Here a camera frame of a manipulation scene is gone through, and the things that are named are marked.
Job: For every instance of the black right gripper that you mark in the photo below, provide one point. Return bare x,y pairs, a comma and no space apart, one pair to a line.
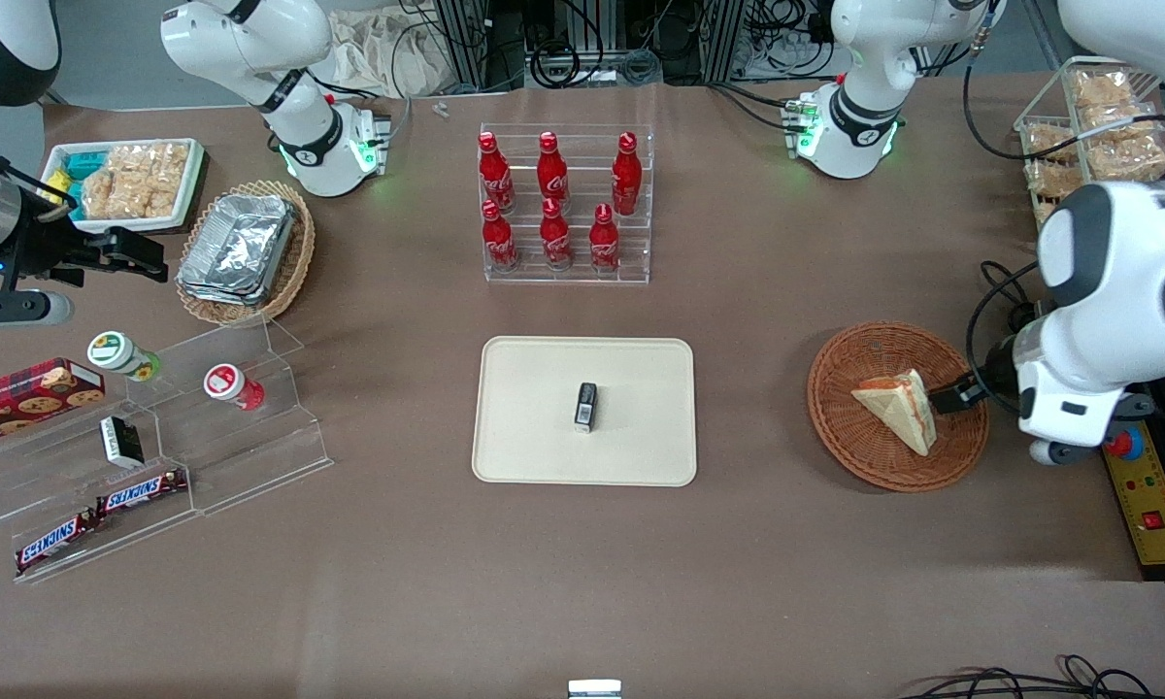
47,247

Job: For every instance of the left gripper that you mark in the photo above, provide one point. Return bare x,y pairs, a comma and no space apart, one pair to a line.
996,375

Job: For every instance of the triangular sandwich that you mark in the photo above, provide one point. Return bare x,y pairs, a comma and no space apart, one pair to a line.
898,406

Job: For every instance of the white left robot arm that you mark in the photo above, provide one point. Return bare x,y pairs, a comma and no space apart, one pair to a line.
864,116

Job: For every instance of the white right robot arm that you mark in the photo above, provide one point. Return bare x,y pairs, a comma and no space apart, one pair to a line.
296,107

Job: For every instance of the white rectangular snack tray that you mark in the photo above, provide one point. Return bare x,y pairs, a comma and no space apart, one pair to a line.
190,194

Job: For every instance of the round brown wicker basket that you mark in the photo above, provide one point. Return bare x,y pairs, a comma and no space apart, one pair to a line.
854,437

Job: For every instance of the oval light wicker basket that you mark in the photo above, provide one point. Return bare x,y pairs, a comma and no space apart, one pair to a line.
296,262

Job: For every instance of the beige plastic tray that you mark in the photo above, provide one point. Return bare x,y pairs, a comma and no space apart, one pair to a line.
534,427

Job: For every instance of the clear bags of rice crackers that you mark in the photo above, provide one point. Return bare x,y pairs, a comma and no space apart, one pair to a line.
136,180

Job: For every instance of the stacked aluminium foil containers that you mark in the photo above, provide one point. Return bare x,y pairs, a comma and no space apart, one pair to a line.
238,248

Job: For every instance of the green lidded cup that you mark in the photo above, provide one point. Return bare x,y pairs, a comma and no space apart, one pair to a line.
121,353

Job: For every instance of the yellow snack packet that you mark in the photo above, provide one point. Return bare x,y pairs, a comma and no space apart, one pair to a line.
56,189

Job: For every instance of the teal snack packet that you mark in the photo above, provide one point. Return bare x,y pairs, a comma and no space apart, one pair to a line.
83,163

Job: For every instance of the red lidded cup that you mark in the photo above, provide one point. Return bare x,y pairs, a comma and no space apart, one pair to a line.
233,385

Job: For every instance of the red emergency stop button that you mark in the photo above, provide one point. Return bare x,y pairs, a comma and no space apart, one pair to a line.
1124,444

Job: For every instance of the red tartan cookie box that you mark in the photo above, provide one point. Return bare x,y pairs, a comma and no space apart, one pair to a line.
29,393

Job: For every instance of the small black white box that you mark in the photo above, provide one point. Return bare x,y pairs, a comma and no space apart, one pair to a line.
121,442

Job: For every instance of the clear bag of fried snack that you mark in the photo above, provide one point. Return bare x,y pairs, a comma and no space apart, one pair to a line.
1050,142
1044,212
1102,89
1116,124
1053,180
1131,157

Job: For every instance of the yellow control box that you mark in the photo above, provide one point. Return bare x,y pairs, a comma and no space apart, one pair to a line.
1155,515

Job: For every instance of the clear acrylic stepped shelf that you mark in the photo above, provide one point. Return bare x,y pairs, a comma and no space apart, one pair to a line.
252,456

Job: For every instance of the snickers chocolate bar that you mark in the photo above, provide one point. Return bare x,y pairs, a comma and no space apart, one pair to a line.
141,491
53,542

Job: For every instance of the beige cloth bag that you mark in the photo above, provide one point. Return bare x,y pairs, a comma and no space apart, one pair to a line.
379,53

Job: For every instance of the red cola bottle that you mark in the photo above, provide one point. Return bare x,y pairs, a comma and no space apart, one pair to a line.
552,173
626,177
555,238
499,243
495,175
604,243

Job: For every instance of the clear acrylic bottle rack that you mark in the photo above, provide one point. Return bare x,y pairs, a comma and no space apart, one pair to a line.
631,248

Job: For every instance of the small black box with label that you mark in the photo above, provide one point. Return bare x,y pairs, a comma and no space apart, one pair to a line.
585,408

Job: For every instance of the small white device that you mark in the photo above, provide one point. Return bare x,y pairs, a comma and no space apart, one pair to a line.
594,689

